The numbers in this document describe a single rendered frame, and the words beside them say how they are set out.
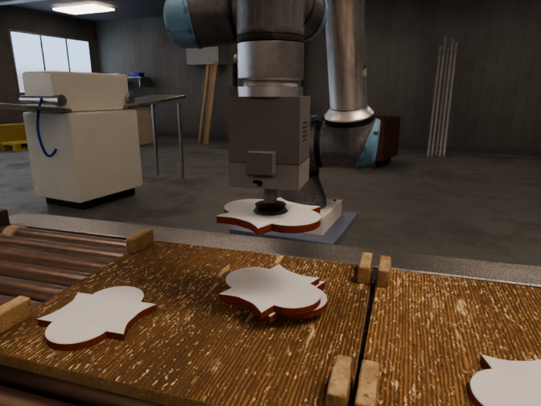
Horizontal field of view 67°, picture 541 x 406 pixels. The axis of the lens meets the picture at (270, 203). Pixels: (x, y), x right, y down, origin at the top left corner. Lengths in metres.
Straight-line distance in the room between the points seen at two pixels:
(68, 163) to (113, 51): 8.35
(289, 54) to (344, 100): 0.51
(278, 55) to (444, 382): 0.36
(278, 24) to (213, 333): 0.35
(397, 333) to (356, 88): 0.59
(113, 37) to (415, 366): 12.47
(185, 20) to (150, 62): 11.29
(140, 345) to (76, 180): 4.12
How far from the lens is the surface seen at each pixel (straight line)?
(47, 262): 0.83
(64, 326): 0.54
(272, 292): 0.52
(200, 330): 0.51
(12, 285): 0.76
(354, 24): 0.94
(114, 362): 0.48
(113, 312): 0.55
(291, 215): 0.49
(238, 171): 0.48
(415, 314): 0.56
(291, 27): 0.47
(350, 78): 0.95
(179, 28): 0.62
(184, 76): 11.26
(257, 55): 0.46
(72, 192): 4.66
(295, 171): 0.46
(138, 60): 12.17
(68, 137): 4.54
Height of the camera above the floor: 1.21
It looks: 15 degrees down
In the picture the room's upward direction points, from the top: straight up
